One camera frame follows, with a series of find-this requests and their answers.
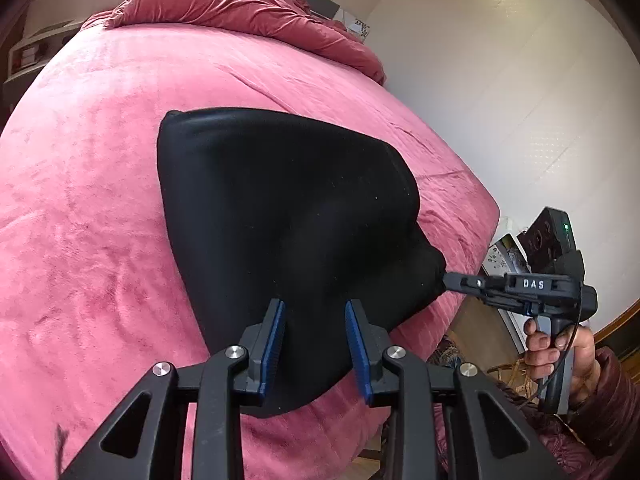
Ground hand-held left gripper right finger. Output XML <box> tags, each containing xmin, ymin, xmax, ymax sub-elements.
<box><xmin>345</xmin><ymin>299</ymin><xmax>566</xmax><ymax>480</ymax></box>

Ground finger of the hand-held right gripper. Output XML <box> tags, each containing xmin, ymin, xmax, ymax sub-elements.
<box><xmin>442</xmin><ymin>271</ymin><xmax>508</xmax><ymax>307</ymax></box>

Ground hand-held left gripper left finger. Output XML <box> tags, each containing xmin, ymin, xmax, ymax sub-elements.
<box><xmin>60</xmin><ymin>299</ymin><xmax>287</xmax><ymax>480</ymax></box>

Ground black pants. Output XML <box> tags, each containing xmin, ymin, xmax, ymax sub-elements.
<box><xmin>156</xmin><ymin>106</ymin><xmax>448</xmax><ymax>418</ymax></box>

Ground person's right forearm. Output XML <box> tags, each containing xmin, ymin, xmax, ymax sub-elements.
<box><xmin>500</xmin><ymin>345</ymin><xmax>640</xmax><ymax>480</ymax></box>

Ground person's right hand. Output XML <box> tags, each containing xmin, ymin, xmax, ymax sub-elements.
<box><xmin>522</xmin><ymin>317</ymin><xmax>601</xmax><ymax>411</ymax></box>

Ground white patterned box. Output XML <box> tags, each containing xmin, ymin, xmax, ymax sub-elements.
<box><xmin>482</xmin><ymin>232</ymin><xmax>531</xmax><ymax>281</ymax></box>

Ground dark patterned cloth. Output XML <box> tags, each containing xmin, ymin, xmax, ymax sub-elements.
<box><xmin>425</xmin><ymin>335</ymin><xmax>482</xmax><ymax>377</ymax></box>

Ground wicker chair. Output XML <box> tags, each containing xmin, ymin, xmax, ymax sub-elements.
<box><xmin>487</xmin><ymin>360</ymin><xmax>540</xmax><ymax>402</ymax></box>

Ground pink bed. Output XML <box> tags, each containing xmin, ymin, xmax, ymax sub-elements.
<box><xmin>0</xmin><ymin>25</ymin><xmax>501</xmax><ymax>480</ymax></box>

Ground floral patterned box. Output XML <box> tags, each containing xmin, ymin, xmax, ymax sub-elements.
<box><xmin>345</xmin><ymin>12</ymin><xmax>374</xmax><ymax>42</ymax></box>

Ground pink duvet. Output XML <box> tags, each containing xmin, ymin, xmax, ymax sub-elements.
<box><xmin>82</xmin><ymin>0</ymin><xmax>387</xmax><ymax>86</ymax></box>

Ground white shelf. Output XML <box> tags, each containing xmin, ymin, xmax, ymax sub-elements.
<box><xmin>7</xmin><ymin>20</ymin><xmax>83</xmax><ymax>80</ymax></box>

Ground black cable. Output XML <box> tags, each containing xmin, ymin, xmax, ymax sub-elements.
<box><xmin>535</xmin><ymin>280</ymin><xmax>587</xmax><ymax>403</ymax></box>

